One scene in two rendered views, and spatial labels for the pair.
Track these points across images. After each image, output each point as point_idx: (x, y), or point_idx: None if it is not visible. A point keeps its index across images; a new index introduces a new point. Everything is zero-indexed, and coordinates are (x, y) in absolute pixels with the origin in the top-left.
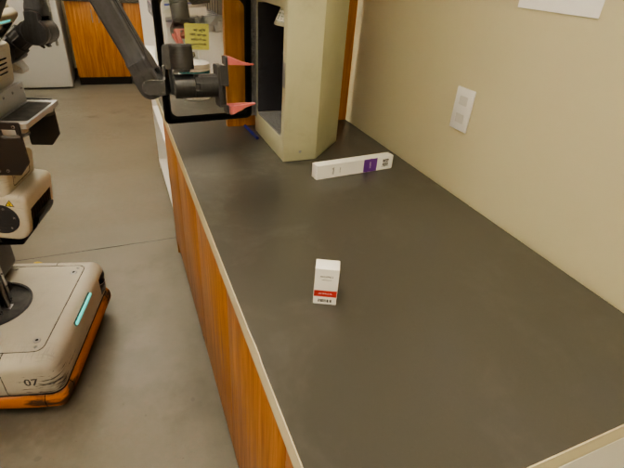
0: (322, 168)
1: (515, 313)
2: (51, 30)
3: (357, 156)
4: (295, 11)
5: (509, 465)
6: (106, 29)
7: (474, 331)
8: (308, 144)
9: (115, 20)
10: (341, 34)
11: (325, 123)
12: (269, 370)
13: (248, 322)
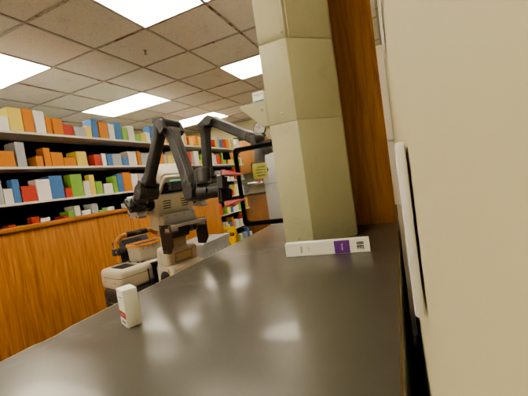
0: (290, 247)
1: (231, 386)
2: (212, 182)
3: (331, 239)
4: (276, 136)
5: None
6: (177, 167)
7: (158, 383)
8: (306, 232)
9: (179, 163)
10: (334, 147)
11: (326, 215)
12: (25, 350)
13: (77, 324)
